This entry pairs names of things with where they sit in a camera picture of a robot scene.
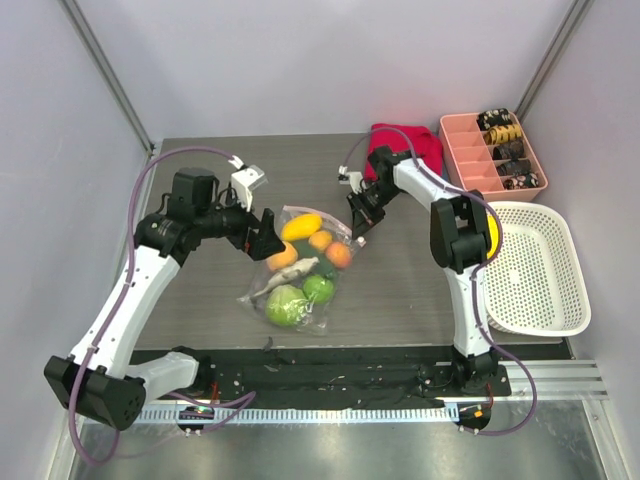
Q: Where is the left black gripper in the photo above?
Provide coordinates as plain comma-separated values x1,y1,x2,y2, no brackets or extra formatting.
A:
196,185,285,260

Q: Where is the yellow toy mango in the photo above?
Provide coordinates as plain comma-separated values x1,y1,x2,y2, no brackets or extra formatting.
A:
281,213,323,242

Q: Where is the red orange toy fruit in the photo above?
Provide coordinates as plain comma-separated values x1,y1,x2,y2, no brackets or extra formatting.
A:
324,241,352,269

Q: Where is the green toy cucumber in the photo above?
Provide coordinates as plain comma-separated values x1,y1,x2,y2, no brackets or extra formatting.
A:
293,240,338,280

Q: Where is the grey toy fish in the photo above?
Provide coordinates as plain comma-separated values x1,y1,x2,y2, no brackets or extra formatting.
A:
242,258,318,301

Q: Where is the clear pink zip top bag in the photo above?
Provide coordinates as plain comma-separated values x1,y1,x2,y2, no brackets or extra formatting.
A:
238,205,366,335

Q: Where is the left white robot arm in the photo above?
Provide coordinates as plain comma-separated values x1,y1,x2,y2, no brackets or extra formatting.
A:
44,165,284,431

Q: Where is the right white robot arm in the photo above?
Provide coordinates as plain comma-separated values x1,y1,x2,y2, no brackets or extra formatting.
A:
338,146,499,395

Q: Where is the red folded cloth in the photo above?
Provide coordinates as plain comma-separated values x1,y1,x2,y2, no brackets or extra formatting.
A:
368,123,443,176

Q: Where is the yellow toy corn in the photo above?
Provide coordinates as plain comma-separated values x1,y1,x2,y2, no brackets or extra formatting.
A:
487,214,500,260

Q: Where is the pink divided organizer tray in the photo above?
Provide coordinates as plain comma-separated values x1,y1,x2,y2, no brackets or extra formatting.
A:
439,113,548,202

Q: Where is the yellow striped rolled sock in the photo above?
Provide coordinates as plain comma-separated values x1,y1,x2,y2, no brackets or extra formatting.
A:
483,124,523,145

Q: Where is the dark patterned rolled sock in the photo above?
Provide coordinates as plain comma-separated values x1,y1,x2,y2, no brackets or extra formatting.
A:
492,139,526,160

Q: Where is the black floral rolled sock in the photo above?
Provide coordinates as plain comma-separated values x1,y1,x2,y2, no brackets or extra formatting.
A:
476,108,514,131

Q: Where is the black pink dotted rolled sock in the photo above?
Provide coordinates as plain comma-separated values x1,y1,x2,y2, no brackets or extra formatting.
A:
503,172,540,190

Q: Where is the white perforated basket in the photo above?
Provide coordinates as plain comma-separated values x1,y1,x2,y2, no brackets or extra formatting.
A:
485,201,591,337

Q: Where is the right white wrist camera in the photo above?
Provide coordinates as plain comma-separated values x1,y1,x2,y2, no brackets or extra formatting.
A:
338,165,366,194

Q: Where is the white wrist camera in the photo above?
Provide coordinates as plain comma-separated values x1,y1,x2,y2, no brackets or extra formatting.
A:
338,165,366,194
229,156,268,212

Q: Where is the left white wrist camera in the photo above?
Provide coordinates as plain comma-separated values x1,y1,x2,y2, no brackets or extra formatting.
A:
229,156,268,212

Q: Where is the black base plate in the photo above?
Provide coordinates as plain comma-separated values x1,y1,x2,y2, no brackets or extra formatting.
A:
129,343,571,407

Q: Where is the slotted cable duct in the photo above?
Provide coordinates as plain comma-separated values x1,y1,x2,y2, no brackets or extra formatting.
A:
136,403,459,427

